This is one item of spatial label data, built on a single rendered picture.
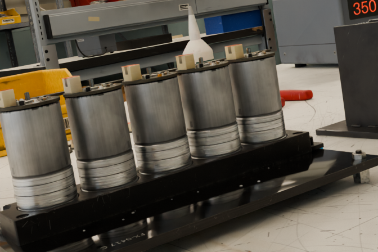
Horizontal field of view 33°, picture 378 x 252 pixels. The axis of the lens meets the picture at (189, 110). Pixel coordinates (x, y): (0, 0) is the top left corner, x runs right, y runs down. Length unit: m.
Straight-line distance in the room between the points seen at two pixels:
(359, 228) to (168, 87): 0.10
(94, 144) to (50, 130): 0.02
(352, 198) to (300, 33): 0.58
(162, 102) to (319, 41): 0.54
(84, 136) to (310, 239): 0.10
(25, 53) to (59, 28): 2.25
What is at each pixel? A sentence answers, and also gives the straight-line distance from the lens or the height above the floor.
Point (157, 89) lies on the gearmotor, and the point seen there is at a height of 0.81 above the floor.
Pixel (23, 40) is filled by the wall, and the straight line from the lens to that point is 5.05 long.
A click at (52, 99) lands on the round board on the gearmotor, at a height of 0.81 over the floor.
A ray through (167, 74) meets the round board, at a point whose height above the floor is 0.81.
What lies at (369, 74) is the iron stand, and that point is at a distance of 0.39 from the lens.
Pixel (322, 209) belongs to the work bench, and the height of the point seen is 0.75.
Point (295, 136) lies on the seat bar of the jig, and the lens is 0.32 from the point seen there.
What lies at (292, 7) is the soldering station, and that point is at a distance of 0.85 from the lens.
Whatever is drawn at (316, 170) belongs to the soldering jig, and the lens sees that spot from 0.29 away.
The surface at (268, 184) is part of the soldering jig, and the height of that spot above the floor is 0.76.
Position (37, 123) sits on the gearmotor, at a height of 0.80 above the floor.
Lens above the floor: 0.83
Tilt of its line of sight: 8 degrees down
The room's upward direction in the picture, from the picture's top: 9 degrees counter-clockwise
